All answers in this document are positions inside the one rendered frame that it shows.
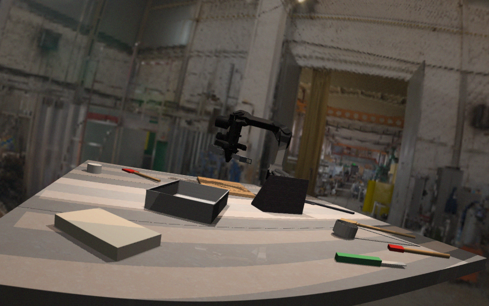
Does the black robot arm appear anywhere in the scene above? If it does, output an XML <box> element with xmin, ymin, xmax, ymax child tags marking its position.
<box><xmin>215</xmin><ymin>110</ymin><xmax>292</xmax><ymax>180</ymax></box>

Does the grey cylinder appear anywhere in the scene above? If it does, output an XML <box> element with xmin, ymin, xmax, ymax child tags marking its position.
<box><xmin>87</xmin><ymin>163</ymin><xmax>102</xmax><ymax>174</ymax></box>

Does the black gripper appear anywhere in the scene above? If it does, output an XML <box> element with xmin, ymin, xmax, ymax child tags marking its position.
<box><xmin>214</xmin><ymin>130</ymin><xmax>247</xmax><ymax>163</ymax></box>

